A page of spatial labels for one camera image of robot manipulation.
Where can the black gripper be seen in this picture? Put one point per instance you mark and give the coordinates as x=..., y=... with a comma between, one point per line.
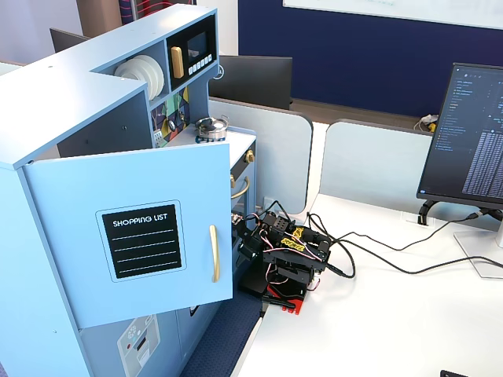
x=244, y=240

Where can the blue shopping list cabinet door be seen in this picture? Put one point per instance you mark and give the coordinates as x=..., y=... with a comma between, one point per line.
x=70, y=188

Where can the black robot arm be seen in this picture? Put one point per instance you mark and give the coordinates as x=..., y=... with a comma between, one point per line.
x=294, y=255

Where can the blue oven door with window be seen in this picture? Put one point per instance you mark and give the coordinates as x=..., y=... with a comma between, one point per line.
x=241, y=204

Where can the blue water dispenser fridge door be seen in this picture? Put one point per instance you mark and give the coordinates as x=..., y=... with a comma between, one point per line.
x=102, y=349

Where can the red table clamp base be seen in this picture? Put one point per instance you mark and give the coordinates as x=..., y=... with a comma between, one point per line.
x=292, y=302

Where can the gold stove knob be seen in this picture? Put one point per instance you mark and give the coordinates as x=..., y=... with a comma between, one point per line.
x=232, y=181
x=249, y=156

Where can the navy fabric panel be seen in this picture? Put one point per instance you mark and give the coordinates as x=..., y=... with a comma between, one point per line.
x=220, y=337

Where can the grey desk divider panel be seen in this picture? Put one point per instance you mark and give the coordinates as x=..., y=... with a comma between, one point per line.
x=279, y=157
x=373, y=161

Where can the steel toy pot with lid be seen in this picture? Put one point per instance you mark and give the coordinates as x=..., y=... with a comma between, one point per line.
x=212, y=129

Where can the steel toy skimmer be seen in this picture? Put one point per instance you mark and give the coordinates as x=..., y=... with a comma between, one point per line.
x=158, y=138

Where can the steel toy ladle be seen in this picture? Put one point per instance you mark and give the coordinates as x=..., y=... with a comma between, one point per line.
x=181, y=115

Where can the black monitor back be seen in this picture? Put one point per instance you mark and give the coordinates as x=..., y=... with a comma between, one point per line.
x=255, y=80

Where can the white toy plate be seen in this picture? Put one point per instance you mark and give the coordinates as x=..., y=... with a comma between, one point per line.
x=161, y=76
x=131, y=72
x=156, y=80

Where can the black toy microwave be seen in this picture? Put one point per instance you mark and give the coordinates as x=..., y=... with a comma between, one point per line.
x=178, y=35

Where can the white monitor stand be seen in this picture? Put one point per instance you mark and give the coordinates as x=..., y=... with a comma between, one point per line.
x=477, y=251

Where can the small black flat device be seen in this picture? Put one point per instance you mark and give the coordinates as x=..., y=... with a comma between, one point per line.
x=454, y=373

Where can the blue toy kitchen unit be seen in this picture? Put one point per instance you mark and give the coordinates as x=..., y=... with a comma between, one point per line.
x=59, y=98

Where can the lit computer monitor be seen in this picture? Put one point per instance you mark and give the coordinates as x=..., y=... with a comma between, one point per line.
x=463, y=133

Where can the dark monitor behind kitchen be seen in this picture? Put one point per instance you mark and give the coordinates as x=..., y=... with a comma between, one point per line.
x=67, y=39

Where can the white whiteboard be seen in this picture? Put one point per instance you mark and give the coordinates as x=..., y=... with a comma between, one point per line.
x=393, y=9

